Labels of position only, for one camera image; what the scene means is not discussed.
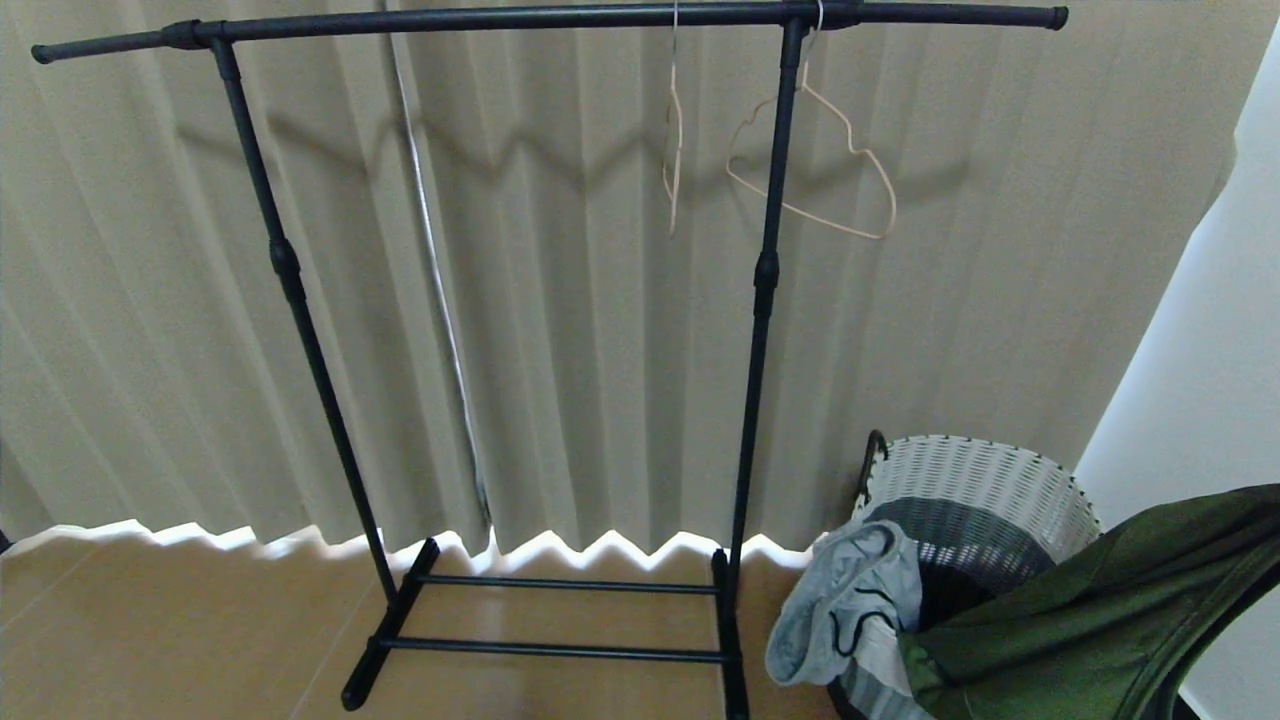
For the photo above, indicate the pink clothes hanger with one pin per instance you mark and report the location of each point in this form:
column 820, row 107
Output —
column 676, row 110
column 840, row 222

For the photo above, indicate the pale grey shorts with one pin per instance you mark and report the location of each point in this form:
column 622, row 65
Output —
column 850, row 590

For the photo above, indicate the green printed T-shirt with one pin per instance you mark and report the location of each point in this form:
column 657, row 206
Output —
column 1080, row 620

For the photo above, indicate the white laundry basket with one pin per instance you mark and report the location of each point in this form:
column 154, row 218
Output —
column 980, row 480

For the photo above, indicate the black clothes rack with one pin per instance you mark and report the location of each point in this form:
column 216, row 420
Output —
column 500, row 18

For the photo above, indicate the beige curtain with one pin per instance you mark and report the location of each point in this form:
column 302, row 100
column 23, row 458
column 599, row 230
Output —
column 600, row 350

